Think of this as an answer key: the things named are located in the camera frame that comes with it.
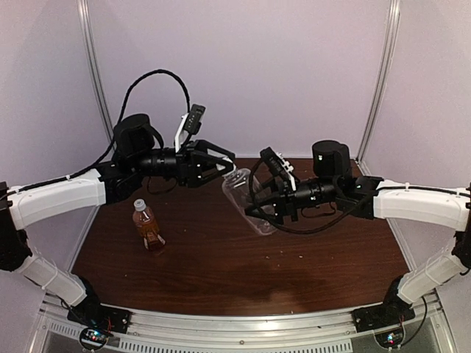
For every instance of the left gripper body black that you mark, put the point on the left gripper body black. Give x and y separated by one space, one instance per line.
183 165

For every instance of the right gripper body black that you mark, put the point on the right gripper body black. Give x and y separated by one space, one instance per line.
288 202

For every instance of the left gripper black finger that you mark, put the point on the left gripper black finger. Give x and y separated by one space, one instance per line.
217 151
210 168

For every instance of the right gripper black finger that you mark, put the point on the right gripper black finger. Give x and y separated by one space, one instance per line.
265 192
271 210

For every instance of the clear plastic bottle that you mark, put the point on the clear plastic bottle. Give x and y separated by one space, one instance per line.
236 188

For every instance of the white cap of tea bottle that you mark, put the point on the white cap of tea bottle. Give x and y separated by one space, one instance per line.
139 205

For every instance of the amber tea bottle red label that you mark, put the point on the amber tea bottle red label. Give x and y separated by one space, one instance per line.
148 228

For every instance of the white cap of clear bottle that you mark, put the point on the white cap of clear bottle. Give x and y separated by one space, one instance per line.
231 166

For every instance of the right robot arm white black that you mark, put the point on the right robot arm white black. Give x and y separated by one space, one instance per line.
367 197

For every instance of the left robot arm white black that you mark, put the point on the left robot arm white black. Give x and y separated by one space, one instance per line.
140 153

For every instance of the right circuit board with LEDs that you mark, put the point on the right circuit board with LEDs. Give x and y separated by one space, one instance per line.
389 339

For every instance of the circuit board with leds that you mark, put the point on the circuit board with leds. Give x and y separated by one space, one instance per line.
389 339
92 339

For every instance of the left circuit board with LEDs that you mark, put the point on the left circuit board with LEDs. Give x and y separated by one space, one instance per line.
92 339

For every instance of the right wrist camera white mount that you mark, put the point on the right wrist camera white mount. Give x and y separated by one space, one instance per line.
278 166

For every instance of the front aluminium rail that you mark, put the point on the front aluminium rail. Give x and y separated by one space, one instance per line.
328 331

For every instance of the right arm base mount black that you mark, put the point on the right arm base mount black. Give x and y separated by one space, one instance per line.
391 311

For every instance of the left aluminium frame post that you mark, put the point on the left aluminium frame post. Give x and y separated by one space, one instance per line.
93 64

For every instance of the aluminium frame post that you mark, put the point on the aluminium frame post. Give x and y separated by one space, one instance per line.
389 45
93 64

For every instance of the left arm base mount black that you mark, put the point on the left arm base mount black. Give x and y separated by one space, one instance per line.
93 313

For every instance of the right aluminium frame post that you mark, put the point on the right aluminium frame post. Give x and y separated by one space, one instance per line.
389 45

